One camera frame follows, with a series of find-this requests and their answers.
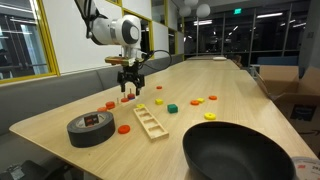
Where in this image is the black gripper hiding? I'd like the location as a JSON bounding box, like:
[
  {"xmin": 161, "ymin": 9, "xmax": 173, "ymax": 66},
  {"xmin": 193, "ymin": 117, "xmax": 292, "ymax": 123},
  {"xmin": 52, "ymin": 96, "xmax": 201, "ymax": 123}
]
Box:
[{"xmin": 116, "ymin": 64, "xmax": 146, "ymax": 97}]

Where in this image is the wooden peg base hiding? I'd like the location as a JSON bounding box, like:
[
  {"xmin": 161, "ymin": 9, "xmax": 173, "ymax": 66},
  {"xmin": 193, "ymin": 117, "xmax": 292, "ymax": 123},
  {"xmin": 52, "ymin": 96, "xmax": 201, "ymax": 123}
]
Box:
[{"xmin": 99, "ymin": 96, "xmax": 139, "ymax": 113}]

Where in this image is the green cube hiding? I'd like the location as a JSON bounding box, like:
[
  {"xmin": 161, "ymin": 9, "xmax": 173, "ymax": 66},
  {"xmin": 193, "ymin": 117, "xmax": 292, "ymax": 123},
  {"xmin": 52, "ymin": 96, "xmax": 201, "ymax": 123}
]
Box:
[{"xmin": 166, "ymin": 103, "xmax": 179, "ymax": 114}]

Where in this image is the small black red card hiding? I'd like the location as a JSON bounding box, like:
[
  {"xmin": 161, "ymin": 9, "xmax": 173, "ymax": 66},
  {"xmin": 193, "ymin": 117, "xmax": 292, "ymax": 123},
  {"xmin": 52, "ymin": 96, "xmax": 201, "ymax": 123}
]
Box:
[{"xmin": 83, "ymin": 113, "xmax": 100, "ymax": 127}]

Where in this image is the wooden slotted tray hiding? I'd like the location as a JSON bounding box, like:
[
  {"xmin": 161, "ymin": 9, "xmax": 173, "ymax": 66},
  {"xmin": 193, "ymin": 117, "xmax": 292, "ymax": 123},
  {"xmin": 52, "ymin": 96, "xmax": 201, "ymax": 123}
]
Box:
[{"xmin": 132, "ymin": 106, "xmax": 170, "ymax": 141}]

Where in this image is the grey round container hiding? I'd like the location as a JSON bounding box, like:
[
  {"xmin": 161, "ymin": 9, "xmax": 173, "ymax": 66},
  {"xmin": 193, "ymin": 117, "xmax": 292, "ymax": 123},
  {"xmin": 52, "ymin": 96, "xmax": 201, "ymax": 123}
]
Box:
[{"xmin": 66, "ymin": 111, "xmax": 116, "ymax": 149}]

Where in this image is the grey bench seat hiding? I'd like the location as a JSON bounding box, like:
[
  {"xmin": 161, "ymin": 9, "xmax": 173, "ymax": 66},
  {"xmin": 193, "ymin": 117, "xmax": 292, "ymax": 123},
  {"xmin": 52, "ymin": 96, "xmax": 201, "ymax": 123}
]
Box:
[{"xmin": 0, "ymin": 54, "xmax": 185, "ymax": 168}]

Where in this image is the black bowl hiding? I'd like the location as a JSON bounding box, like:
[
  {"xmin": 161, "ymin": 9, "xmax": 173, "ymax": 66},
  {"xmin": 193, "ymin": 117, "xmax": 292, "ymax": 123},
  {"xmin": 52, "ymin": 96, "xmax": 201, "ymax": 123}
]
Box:
[{"xmin": 181, "ymin": 121, "xmax": 296, "ymax": 180}]

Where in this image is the black bag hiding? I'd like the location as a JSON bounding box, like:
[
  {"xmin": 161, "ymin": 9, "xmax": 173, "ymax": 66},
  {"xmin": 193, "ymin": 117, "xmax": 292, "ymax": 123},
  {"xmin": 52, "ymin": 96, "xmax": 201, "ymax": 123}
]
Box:
[{"xmin": 0, "ymin": 159, "xmax": 69, "ymax": 180}]

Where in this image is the blue sofa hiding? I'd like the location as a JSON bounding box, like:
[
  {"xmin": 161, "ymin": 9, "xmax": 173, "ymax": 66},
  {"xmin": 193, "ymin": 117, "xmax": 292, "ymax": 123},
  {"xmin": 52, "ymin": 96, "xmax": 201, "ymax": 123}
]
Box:
[{"xmin": 256, "ymin": 55, "xmax": 300, "ymax": 67}]

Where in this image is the cardboard box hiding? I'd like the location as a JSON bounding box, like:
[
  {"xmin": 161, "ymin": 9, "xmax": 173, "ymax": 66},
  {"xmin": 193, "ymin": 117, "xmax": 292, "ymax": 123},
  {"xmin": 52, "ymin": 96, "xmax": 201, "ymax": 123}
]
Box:
[{"xmin": 254, "ymin": 64, "xmax": 320, "ymax": 158}]

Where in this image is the white tape roll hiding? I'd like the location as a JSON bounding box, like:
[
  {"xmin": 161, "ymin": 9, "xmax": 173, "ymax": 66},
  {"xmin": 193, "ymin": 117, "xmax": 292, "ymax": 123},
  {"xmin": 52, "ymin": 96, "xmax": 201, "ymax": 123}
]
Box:
[{"xmin": 289, "ymin": 155, "xmax": 320, "ymax": 180}]

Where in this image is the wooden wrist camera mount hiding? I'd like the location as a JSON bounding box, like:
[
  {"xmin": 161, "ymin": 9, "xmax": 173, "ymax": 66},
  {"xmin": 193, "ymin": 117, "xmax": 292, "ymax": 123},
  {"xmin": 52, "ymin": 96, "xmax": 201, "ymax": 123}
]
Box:
[{"xmin": 104, "ymin": 55, "xmax": 145, "ymax": 67}]

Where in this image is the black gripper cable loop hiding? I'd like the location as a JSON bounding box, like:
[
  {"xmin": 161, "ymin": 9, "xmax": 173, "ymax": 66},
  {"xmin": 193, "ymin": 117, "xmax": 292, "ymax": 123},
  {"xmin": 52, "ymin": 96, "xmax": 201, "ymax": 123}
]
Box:
[{"xmin": 139, "ymin": 49, "xmax": 173, "ymax": 73}]

